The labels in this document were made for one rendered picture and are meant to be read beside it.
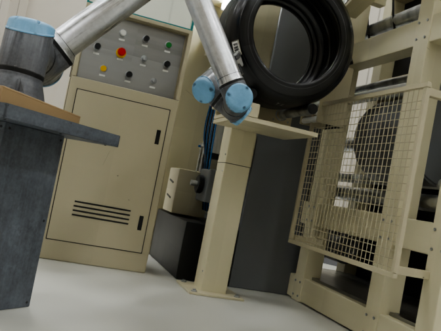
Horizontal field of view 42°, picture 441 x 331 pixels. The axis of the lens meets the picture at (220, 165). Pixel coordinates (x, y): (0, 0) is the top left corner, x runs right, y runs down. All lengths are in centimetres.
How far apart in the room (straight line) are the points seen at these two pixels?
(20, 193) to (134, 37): 142
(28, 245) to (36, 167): 25
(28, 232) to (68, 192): 102
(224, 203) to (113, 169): 59
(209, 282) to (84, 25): 132
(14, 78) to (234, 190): 126
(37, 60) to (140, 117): 113
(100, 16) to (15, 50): 36
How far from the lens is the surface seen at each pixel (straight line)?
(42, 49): 193
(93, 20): 211
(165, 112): 298
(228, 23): 244
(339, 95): 289
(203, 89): 205
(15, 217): 186
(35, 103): 175
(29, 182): 187
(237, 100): 190
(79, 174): 291
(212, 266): 275
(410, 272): 217
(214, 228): 273
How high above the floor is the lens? 48
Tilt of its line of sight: 3 degrees up
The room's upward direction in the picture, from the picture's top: 11 degrees clockwise
